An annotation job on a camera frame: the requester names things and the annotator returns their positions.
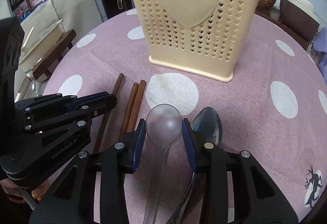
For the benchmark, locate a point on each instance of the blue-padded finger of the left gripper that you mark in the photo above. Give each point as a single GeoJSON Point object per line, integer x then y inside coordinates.
{"type": "Point", "coordinates": [76, 101]}

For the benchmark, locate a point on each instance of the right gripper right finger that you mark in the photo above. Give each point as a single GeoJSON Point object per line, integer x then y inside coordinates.
{"type": "Point", "coordinates": [257, 198]}

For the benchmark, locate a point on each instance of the cream plastic utensil holder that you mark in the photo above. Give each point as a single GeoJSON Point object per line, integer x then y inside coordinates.
{"type": "Point", "coordinates": [204, 37]}

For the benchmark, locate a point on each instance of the brown wooden chopstick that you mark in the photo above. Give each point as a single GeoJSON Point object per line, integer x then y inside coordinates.
{"type": "Point", "coordinates": [107, 115]}
{"type": "Point", "coordinates": [136, 106]}
{"type": "Point", "coordinates": [128, 110]}

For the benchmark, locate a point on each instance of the dark wooden stool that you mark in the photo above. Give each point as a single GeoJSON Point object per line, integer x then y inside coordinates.
{"type": "Point", "coordinates": [53, 54]}

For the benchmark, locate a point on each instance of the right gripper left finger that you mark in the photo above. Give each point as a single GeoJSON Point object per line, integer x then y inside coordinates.
{"type": "Point", "coordinates": [70, 199]}

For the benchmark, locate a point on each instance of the shiny steel spoon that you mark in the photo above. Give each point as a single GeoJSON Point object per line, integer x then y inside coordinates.
{"type": "Point", "coordinates": [208, 123]}

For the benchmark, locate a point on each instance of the purple floral cloth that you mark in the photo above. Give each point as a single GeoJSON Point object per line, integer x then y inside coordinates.
{"type": "Point", "coordinates": [320, 46]}

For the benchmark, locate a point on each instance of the pink polka dot tablecloth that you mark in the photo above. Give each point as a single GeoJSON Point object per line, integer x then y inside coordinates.
{"type": "Point", "coordinates": [274, 107]}

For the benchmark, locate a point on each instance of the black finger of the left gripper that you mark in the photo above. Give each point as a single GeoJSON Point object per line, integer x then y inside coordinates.
{"type": "Point", "coordinates": [84, 108]}

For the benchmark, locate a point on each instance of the brown white rice cooker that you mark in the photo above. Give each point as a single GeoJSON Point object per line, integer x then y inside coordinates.
{"type": "Point", "coordinates": [299, 15]}

